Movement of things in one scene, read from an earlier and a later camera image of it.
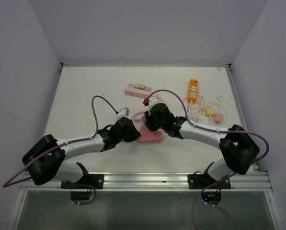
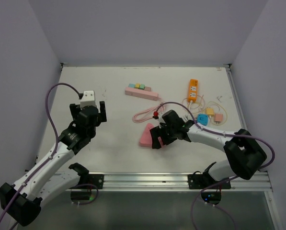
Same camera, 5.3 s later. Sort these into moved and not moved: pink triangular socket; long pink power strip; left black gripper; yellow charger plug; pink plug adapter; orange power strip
Moved: pink triangular socket; left black gripper
Not moved: long pink power strip; pink plug adapter; orange power strip; yellow charger plug
